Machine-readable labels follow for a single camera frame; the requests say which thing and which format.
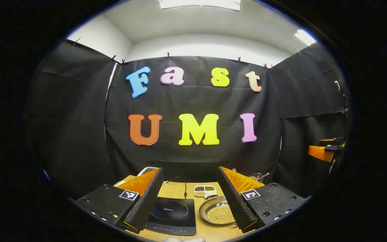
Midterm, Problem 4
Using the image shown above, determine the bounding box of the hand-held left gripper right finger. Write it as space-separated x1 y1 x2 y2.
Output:
217 166 311 233

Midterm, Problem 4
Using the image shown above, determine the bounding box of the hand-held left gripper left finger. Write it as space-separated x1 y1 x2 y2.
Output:
71 167 164 234

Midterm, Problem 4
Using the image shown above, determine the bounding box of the heap of pale soybeans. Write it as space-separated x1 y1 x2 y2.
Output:
207 204 236 224

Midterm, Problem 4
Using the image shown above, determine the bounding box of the steel pot with black handles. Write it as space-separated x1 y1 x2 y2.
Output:
199 197 238 225

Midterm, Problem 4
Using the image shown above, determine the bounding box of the black induction cooktop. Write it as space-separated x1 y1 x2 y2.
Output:
145 197 197 236

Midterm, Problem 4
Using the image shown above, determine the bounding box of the white divided bean dish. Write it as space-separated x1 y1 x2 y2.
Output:
193 185 217 198

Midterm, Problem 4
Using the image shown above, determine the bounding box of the white toaster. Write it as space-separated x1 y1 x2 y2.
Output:
136 166 159 177

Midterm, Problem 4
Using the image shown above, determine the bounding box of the ceiling light panel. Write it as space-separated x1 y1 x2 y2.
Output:
158 0 242 11
294 29 317 46

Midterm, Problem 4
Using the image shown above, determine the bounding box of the black backdrop cloth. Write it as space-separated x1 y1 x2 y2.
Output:
24 39 348 202

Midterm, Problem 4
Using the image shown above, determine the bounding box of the black power cable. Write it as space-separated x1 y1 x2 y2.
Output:
163 176 187 199

